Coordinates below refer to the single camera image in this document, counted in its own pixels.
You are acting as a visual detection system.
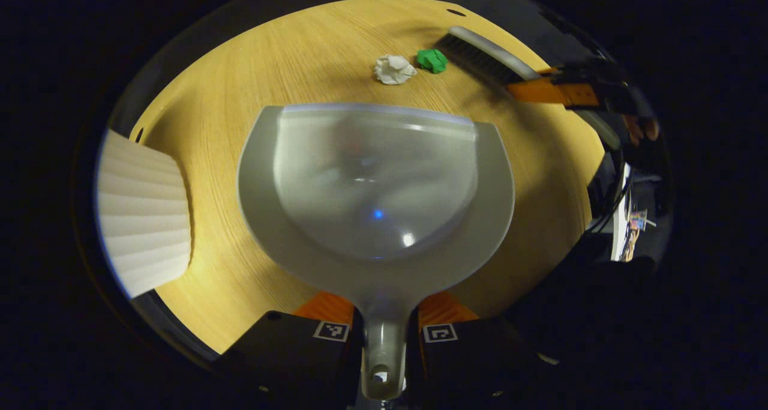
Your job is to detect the wooden desktop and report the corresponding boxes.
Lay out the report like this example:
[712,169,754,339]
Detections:
[129,0,607,355]

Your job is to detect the small grey broom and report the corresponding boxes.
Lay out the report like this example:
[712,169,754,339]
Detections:
[435,26,622,152]

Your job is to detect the green paper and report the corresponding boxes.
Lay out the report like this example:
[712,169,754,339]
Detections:
[416,49,448,74]

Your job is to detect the white paper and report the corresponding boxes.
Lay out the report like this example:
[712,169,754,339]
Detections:
[374,54,418,85]

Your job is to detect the white panel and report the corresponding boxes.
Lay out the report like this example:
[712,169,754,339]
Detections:
[611,163,632,262]

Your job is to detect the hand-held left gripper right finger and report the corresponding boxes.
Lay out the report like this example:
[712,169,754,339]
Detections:
[408,291,544,408]

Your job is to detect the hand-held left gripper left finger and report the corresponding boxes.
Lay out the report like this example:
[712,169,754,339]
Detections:
[222,290,364,408]

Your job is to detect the black cable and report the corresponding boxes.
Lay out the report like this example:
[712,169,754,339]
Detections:
[591,149,634,234]

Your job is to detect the white ribbed garbage bin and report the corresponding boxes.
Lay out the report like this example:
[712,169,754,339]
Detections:
[96,128,193,300]

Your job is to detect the grey plastic dustpan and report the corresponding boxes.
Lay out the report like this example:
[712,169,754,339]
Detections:
[237,103,515,400]

